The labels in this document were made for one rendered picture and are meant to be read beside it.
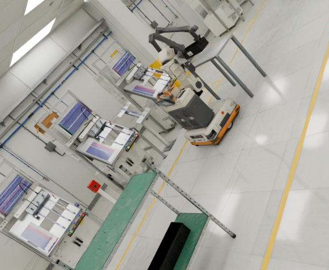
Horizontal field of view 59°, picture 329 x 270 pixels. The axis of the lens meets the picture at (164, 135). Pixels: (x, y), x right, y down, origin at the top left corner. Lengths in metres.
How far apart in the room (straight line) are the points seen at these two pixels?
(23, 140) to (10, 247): 1.94
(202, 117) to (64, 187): 3.48
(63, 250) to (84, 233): 0.35
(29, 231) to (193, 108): 2.70
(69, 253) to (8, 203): 1.08
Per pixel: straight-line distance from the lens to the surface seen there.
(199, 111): 3.76
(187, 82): 3.98
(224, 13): 7.92
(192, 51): 4.08
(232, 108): 4.04
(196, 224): 2.58
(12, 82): 6.49
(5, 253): 6.10
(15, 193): 4.54
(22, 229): 4.50
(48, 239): 4.26
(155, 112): 5.41
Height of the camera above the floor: 1.79
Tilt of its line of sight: 18 degrees down
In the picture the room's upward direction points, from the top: 48 degrees counter-clockwise
